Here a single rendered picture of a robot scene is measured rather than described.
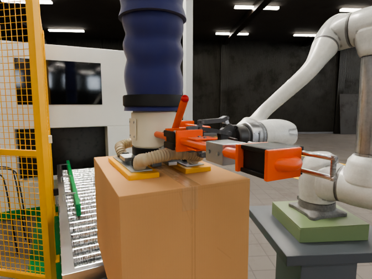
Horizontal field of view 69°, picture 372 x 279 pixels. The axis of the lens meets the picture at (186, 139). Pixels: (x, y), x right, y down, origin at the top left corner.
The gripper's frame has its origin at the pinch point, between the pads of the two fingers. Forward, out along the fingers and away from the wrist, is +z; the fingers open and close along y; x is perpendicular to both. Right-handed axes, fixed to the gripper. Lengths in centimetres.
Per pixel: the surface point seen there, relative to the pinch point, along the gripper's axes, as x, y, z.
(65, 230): 92, 61, 31
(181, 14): 16.8, -39.9, -6.2
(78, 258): 67, 66, 26
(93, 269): 45, 60, 22
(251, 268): 89, 120, -102
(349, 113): 695, 22, -1135
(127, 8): 21.5, -40.5, 10.9
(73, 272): 45, 59, 30
